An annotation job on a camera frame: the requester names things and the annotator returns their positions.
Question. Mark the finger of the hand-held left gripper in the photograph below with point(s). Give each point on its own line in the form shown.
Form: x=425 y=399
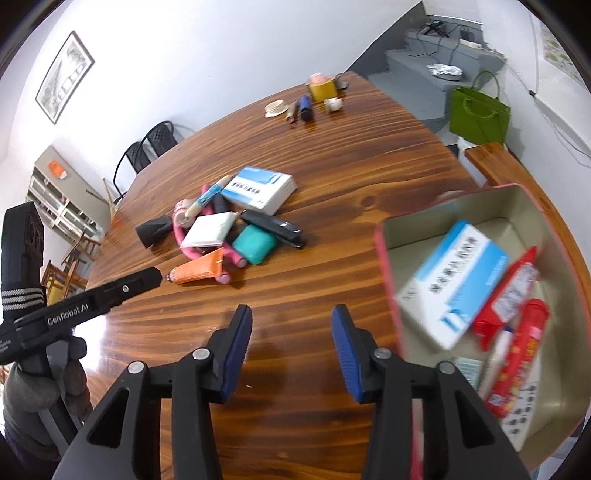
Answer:
x=134 y=286

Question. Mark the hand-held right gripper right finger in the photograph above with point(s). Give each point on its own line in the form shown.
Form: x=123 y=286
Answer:
x=348 y=360

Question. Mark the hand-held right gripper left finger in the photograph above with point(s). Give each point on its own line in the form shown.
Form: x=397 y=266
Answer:
x=235 y=360

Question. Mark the orange cream tube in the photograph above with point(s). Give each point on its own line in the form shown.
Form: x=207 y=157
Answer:
x=198 y=270

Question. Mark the white tissue pack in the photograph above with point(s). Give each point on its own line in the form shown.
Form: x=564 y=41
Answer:
x=207 y=230

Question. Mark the beige sausage with blue label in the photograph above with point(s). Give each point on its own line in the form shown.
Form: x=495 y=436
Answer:
x=207 y=196

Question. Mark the teal plastic case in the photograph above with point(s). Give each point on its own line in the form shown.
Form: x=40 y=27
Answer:
x=251 y=244

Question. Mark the blue white medicine box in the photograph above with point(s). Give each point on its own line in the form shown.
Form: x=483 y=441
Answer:
x=258 y=189
x=452 y=281

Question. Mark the black brush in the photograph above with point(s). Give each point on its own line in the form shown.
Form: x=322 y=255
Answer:
x=274 y=228

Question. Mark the red snack packet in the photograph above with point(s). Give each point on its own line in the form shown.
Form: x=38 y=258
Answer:
x=505 y=295

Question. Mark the red cylindrical can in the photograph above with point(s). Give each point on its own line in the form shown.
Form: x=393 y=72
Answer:
x=521 y=350

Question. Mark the grey white remote control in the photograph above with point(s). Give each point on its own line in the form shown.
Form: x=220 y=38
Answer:
x=524 y=415

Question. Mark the pink tin container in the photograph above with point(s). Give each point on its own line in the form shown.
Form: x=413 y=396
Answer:
x=554 y=258

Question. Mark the person's left forearm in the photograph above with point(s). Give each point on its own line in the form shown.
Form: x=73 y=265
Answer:
x=23 y=445

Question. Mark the person's left hand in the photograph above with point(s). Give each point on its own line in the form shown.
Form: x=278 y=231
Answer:
x=76 y=383

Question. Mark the wooden chair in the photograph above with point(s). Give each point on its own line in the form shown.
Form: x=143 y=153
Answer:
x=64 y=277

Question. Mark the black flared plastic object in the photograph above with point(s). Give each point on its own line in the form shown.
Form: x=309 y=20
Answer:
x=154 y=230

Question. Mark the white bandage roll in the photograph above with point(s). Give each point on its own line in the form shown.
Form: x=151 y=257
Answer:
x=183 y=212

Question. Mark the grey shelf cabinet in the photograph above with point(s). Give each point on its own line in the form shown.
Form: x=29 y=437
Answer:
x=60 y=194

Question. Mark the black metal chair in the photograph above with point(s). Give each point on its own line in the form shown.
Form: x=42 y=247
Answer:
x=159 y=136
x=131 y=159

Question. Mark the white tape roll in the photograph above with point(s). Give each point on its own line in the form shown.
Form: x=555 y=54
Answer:
x=276 y=107

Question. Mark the brown small tube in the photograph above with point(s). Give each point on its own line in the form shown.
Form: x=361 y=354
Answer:
x=292 y=112

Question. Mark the blue black lighter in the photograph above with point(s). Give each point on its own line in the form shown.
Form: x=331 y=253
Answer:
x=306 y=110

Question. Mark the small white bottle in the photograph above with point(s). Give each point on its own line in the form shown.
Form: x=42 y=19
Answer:
x=332 y=105

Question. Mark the yellow tape roll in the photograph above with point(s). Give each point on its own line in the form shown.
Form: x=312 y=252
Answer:
x=322 y=91

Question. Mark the green carrier bag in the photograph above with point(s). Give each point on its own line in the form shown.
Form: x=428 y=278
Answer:
x=480 y=120

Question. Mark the small pink item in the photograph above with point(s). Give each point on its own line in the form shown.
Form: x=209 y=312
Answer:
x=316 y=77

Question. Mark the grey concrete steps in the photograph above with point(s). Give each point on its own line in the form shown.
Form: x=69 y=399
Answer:
x=406 y=69

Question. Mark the white power strip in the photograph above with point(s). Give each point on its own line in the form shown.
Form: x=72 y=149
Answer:
x=471 y=44

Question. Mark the small black tripod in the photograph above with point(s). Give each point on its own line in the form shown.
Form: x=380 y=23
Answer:
x=435 y=27

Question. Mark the black power adapter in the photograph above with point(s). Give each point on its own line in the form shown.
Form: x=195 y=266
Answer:
x=465 y=34

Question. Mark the framed wall picture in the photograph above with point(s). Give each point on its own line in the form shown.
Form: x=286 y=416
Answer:
x=64 y=78

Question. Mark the wall scroll painting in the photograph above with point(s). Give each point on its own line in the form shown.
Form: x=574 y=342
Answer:
x=558 y=48

